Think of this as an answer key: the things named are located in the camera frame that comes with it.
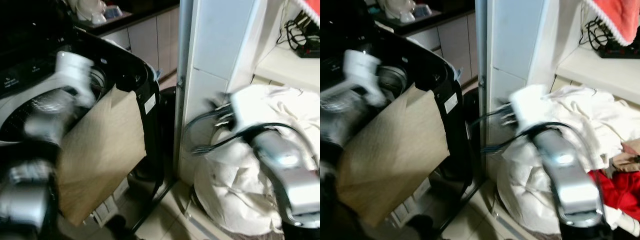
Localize beige kitchen counter cabinet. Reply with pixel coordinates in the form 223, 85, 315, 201
375, 7, 481, 92
75, 5, 181, 87

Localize black power strip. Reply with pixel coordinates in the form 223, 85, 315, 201
295, 43, 321, 59
597, 43, 640, 60

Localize brown cardboard sheet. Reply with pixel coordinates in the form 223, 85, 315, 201
56, 85, 148, 227
336, 84, 451, 229

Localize brown garment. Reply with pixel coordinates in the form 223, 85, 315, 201
610, 140, 640, 174

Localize red garment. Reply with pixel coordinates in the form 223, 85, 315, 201
589, 169, 640, 222

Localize red towel with white trim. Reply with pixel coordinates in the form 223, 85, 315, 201
292, 0, 321, 29
582, 0, 640, 47

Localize white countertop appliance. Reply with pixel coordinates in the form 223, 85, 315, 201
75, 0, 109, 26
377, 0, 417, 24

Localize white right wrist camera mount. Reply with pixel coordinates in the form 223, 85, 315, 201
229, 90, 272, 132
509, 85, 552, 132

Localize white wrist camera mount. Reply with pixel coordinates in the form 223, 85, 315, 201
50, 50, 97, 109
344, 48, 389, 106
229, 90, 272, 132
509, 85, 552, 132

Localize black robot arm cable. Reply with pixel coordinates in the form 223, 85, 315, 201
182, 107, 302, 157
480, 112, 602, 157

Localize tangled black power cables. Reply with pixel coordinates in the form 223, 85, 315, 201
277, 17, 321, 51
580, 17, 618, 51

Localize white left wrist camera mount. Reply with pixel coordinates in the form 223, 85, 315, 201
344, 48, 389, 106
50, 50, 97, 109

